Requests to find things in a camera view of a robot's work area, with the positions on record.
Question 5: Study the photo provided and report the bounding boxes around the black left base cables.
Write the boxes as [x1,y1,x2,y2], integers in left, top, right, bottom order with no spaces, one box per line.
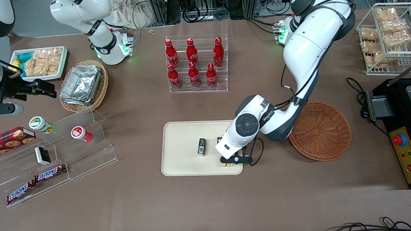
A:
[246,17,279,36]

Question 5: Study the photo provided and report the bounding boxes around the brown round wicker basket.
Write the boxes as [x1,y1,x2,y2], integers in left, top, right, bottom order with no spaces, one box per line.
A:
[287,99,353,163]

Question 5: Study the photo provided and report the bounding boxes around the white rectangular snack tray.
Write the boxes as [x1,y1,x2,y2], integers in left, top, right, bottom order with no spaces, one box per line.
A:
[9,46,69,83]

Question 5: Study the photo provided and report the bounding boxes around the aluminium frame rack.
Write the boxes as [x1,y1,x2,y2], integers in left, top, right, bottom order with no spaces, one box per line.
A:
[144,0,292,25]

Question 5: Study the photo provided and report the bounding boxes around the red emergency stop button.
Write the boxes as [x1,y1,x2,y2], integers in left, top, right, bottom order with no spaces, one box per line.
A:
[392,133,408,147]

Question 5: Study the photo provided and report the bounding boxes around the clear acrylic stepped shelf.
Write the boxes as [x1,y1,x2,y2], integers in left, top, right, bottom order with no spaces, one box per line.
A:
[0,135,73,208]
[41,107,120,183]

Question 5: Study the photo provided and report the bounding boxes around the teal snack packet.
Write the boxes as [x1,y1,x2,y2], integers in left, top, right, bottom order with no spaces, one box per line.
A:
[17,50,32,63]

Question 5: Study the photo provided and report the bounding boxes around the black base cables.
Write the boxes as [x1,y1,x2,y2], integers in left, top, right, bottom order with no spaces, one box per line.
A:
[107,0,146,48]
[246,17,279,36]

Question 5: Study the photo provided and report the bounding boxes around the clear acrylic bottle rack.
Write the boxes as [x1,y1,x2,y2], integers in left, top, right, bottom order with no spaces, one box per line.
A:
[165,33,230,95]

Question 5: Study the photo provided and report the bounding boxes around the red tartan cookie box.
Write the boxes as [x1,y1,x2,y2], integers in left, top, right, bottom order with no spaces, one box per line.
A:
[0,126,37,161]

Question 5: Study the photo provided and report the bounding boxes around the red lid strawberry jar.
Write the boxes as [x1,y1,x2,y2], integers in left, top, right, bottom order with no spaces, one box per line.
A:
[70,125,94,144]

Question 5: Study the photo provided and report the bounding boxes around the small black box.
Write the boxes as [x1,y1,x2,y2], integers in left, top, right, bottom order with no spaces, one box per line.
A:
[34,146,52,166]
[197,138,207,157]

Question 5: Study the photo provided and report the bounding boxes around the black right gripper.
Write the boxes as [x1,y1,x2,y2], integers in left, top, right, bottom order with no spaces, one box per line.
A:
[0,71,57,103]

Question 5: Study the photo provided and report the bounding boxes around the aluminium foil tray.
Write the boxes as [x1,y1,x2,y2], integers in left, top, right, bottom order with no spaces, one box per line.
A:
[58,64,104,107]

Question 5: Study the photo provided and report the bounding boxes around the Snickers chocolate bar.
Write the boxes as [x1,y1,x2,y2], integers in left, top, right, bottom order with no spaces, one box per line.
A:
[34,164,68,183]
[6,181,37,205]

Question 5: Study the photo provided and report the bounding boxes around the black appliance power cable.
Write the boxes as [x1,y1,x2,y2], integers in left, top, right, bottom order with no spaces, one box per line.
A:
[346,75,391,138]

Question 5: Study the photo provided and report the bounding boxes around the green lid sunflower jar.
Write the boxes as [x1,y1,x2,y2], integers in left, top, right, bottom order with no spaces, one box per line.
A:
[29,115,56,135]

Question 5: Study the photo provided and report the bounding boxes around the white cloth bag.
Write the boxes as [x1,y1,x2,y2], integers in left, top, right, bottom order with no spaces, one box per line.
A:
[110,0,161,31]

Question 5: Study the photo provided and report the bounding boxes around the red cola bottle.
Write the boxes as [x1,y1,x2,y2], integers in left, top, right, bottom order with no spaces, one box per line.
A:
[188,61,201,88]
[186,38,199,65]
[167,63,182,90]
[205,63,219,88]
[165,38,180,69]
[212,37,226,68]

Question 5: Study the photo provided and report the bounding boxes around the black cooking appliance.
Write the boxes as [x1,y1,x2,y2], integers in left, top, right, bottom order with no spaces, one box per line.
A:
[364,58,411,191]

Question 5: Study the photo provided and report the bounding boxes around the rice cracker pack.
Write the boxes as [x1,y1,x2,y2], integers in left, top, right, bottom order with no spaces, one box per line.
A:
[360,40,384,54]
[24,56,38,77]
[359,27,380,42]
[380,18,409,34]
[48,48,64,76]
[382,30,411,48]
[376,8,398,22]
[33,49,52,77]
[364,51,388,69]

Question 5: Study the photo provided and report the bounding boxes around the black floor cables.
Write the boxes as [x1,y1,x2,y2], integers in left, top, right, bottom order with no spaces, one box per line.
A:
[322,215,411,231]

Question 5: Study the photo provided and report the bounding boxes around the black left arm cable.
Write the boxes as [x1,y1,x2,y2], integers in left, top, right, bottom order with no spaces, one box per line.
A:
[241,0,362,167]

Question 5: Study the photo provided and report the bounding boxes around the cream plastic serving tray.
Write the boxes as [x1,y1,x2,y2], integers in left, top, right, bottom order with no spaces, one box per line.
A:
[159,119,245,179]

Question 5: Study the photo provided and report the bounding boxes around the black right base cables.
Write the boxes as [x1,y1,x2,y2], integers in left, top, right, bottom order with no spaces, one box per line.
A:
[107,0,146,48]

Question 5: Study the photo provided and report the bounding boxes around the light oval wicker basket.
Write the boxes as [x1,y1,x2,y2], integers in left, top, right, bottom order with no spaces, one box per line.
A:
[58,59,111,114]

